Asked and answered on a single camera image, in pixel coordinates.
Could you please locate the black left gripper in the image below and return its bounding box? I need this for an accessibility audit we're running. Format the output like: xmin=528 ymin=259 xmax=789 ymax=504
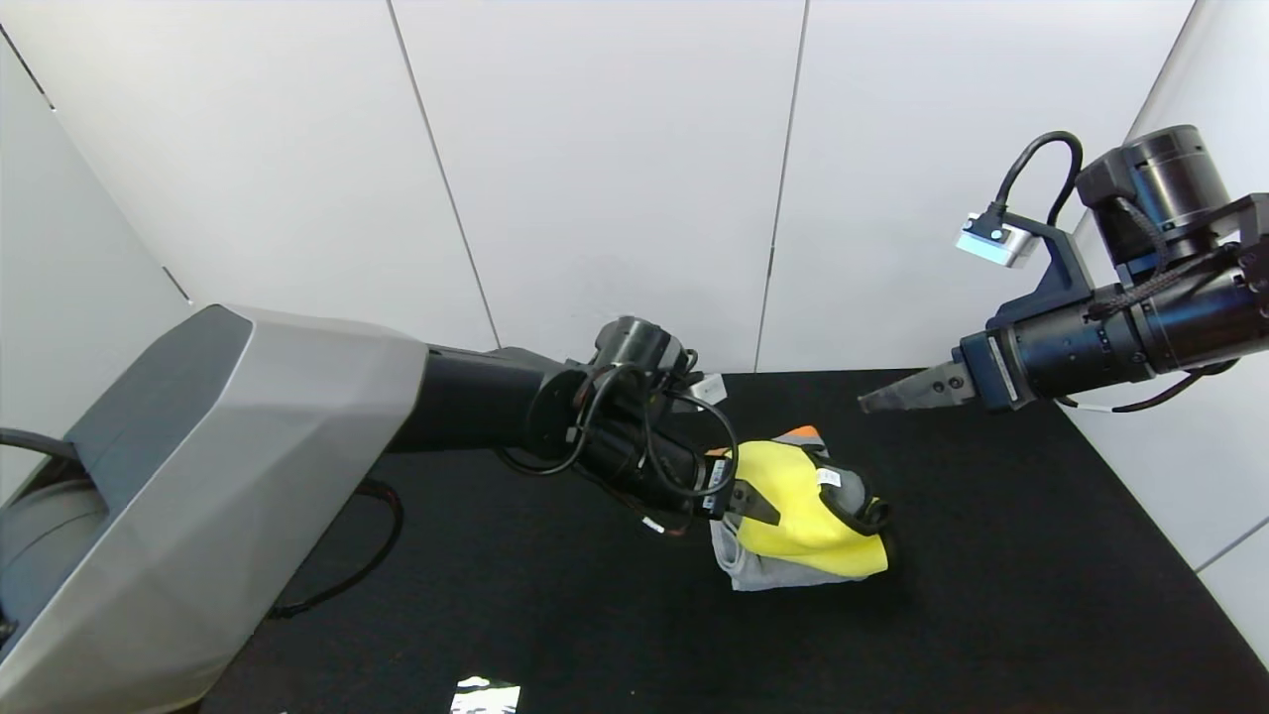
xmin=614 ymin=421 xmax=781 ymax=528

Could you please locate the grey towel with orange marks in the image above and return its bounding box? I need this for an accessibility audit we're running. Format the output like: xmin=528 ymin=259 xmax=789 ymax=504
xmin=710 ymin=425 xmax=873 ymax=593

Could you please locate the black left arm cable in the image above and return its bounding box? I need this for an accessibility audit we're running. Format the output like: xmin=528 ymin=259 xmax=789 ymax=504
xmin=565 ymin=362 xmax=741 ymax=499

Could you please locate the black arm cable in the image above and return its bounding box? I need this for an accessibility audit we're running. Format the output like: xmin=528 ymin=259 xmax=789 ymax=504
xmin=977 ymin=131 xmax=1084 ymax=239
xmin=565 ymin=362 xmax=741 ymax=499

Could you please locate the yellow microfibre towel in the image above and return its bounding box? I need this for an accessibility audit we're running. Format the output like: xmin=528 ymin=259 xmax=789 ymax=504
xmin=729 ymin=440 xmax=890 ymax=580

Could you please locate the black red braided hose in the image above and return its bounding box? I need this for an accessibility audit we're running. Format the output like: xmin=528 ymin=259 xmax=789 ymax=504
xmin=268 ymin=479 xmax=405 ymax=621

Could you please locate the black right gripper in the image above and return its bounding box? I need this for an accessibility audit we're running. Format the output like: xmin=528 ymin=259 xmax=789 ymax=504
xmin=858 ymin=300 xmax=1150 ymax=415

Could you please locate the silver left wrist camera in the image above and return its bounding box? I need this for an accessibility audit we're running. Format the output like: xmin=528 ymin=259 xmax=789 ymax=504
xmin=679 ymin=373 xmax=729 ymax=411

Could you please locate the shiny silver foil piece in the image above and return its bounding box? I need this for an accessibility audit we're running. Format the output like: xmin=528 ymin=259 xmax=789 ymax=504
xmin=451 ymin=676 xmax=522 ymax=714

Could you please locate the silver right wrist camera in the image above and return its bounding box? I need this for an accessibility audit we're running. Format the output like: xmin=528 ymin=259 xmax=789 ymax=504
xmin=956 ymin=213 xmax=1042 ymax=269

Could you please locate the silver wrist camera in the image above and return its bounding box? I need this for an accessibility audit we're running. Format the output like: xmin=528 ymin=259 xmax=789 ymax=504
xmin=679 ymin=373 xmax=729 ymax=411
xmin=956 ymin=213 xmax=1042 ymax=269

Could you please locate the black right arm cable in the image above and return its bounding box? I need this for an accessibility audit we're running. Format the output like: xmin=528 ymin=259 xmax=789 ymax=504
xmin=977 ymin=131 xmax=1084 ymax=239

